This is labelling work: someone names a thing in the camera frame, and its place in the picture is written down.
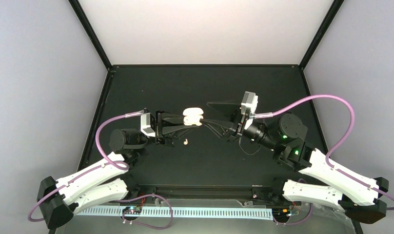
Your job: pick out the small circuit board right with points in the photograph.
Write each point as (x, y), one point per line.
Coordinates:
(281, 212)

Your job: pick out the black front rail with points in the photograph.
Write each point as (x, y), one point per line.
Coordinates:
(206, 192)

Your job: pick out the beige square charging case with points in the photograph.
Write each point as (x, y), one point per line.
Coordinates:
(192, 116)

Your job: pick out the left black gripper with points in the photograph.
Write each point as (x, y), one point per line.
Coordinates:
(164, 128)

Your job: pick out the black frame post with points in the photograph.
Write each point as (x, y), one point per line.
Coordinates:
(81, 15)
(324, 26)

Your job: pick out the small circuit board left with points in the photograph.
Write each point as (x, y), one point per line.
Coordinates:
(132, 210)

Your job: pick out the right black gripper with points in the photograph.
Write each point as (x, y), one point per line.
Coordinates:
(237, 119)

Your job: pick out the left black frame post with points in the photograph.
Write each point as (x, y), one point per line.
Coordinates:
(81, 15)

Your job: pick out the right black frame post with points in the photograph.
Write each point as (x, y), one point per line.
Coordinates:
(324, 26)

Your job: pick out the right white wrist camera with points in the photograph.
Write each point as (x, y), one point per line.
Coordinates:
(248, 108)

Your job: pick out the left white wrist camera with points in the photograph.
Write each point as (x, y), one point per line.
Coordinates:
(148, 124)

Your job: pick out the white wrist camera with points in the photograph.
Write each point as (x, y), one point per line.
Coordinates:
(248, 108)
(148, 124)

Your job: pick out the small circuit board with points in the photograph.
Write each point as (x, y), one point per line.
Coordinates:
(281, 212)
(132, 210)

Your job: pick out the white perforated cable tray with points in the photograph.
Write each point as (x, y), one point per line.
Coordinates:
(184, 212)

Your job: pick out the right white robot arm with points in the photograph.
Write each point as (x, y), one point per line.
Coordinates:
(341, 189)

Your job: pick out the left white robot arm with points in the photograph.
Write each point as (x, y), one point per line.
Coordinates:
(59, 200)

